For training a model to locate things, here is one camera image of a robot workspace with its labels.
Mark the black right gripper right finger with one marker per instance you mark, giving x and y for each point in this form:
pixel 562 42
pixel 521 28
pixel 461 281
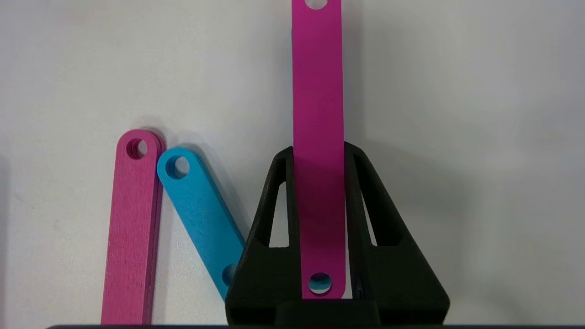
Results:
pixel 397 274

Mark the pink bar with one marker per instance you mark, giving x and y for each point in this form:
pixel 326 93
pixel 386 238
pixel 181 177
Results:
pixel 318 137
pixel 132 228

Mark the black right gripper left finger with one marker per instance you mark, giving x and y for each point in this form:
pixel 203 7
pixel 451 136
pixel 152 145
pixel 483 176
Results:
pixel 265 274

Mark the light blue medium bar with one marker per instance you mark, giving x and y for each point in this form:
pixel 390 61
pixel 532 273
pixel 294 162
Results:
pixel 205 219

